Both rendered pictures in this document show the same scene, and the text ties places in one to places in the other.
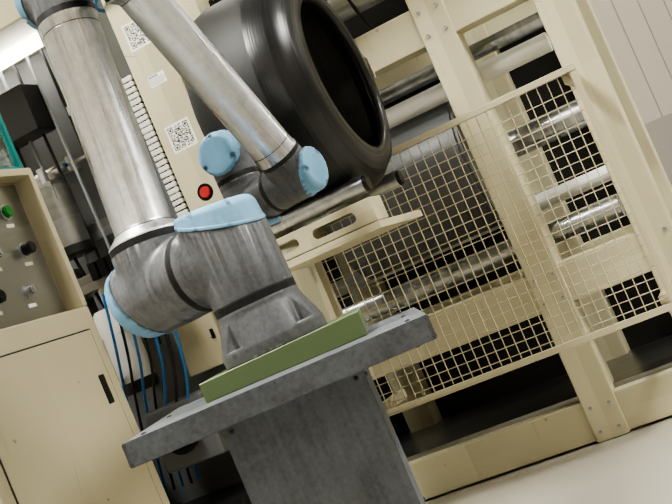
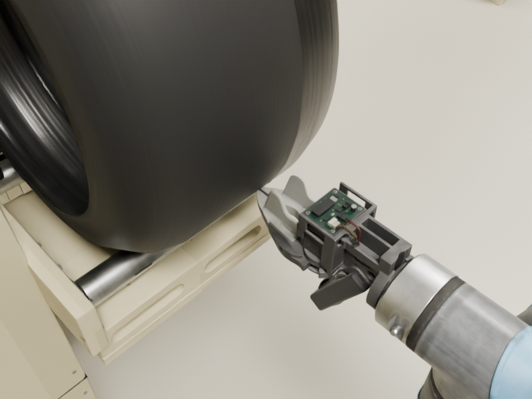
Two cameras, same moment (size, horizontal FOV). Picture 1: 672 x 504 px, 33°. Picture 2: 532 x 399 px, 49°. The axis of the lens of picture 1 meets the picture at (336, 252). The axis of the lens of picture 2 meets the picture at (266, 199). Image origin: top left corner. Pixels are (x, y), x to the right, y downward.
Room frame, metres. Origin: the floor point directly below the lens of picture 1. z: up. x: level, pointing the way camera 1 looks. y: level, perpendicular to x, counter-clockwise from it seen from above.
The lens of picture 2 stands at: (2.39, 0.47, 1.57)
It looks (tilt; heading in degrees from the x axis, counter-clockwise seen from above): 48 degrees down; 295
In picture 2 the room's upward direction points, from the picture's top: straight up
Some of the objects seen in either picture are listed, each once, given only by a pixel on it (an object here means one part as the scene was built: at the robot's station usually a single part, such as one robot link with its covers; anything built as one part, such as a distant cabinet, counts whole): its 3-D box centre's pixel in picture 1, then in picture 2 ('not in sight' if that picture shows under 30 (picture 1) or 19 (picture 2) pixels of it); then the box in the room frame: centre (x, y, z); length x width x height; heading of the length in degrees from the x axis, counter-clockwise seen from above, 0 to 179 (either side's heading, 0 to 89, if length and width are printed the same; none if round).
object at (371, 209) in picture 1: (315, 235); (180, 257); (2.74, 0.03, 0.83); 0.36 x 0.09 x 0.06; 69
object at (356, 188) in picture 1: (306, 210); (178, 229); (2.74, 0.03, 0.90); 0.35 x 0.05 x 0.05; 69
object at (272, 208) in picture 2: not in sight; (276, 207); (2.57, 0.04, 1.05); 0.09 x 0.03 x 0.06; 159
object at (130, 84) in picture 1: (165, 159); not in sight; (2.94, 0.32, 1.19); 0.05 x 0.04 x 0.48; 159
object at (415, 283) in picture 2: not in sight; (411, 298); (2.39, 0.10, 1.04); 0.10 x 0.05 x 0.09; 69
